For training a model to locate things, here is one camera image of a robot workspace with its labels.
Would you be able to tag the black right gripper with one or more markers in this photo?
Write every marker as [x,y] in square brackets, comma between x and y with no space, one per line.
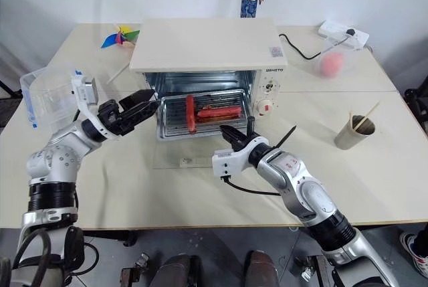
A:
[251,134]

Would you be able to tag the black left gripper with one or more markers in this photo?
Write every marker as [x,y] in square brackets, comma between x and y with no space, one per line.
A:
[110,116]

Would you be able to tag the silver metal baking tray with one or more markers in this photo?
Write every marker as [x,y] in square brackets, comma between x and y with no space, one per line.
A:
[217,129]

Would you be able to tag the glass toaster oven door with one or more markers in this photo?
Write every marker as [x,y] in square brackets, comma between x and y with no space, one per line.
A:
[187,153]

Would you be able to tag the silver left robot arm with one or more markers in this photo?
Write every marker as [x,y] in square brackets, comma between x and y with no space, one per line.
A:
[53,163]

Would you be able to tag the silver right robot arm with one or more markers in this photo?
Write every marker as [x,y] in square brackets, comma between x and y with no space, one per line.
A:
[301,180]

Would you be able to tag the large white oven knob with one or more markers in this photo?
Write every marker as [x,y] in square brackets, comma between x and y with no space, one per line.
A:
[267,106]

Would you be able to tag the straight red sausage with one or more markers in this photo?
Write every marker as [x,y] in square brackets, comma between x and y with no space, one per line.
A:
[220,112]

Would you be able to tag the curved red sausage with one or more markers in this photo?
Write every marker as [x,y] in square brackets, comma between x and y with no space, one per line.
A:
[190,113]

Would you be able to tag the square sticker on oven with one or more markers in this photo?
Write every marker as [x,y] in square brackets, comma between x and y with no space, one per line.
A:
[275,51]

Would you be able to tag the cream white toaster oven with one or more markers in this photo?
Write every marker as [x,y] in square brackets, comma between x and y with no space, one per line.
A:
[207,46]

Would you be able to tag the colourful paper pinwheel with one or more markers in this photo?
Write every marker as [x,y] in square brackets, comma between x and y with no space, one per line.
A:
[118,36]

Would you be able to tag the clear plastic container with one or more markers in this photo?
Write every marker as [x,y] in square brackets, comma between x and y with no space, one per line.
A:
[50,93]

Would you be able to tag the silver metal cup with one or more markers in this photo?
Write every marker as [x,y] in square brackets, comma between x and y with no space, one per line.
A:
[352,138]

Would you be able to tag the short wooden chopstick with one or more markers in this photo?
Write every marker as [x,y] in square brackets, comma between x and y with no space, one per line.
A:
[351,121]

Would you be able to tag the pink peach ball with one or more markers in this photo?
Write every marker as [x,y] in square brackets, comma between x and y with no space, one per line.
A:
[331,63]

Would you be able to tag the long wooden chopstick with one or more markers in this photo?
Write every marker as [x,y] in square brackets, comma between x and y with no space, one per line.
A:
[368,116]

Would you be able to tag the clear plastic cup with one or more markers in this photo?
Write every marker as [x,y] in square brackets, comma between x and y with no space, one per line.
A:
[337,53]

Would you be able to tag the white power strip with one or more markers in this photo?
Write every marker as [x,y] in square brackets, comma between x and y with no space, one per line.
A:
[334,31]

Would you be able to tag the black power plug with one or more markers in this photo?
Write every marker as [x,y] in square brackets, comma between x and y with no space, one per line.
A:
[350,31]

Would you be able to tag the metal caster clamp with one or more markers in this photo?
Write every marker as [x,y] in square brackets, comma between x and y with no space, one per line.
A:
[307,268]
[135,268]

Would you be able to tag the black stand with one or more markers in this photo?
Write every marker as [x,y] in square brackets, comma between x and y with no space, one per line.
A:
[418,106]

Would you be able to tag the white red sneaker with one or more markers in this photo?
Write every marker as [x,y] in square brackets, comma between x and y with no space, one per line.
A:
[414,250]

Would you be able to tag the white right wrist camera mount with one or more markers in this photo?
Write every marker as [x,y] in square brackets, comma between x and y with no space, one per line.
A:
[230,161]

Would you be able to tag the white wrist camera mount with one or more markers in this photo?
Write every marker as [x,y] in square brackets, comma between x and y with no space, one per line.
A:
[85,94]
[230,161]

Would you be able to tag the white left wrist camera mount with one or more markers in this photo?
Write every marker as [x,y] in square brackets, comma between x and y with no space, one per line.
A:
[85,94]

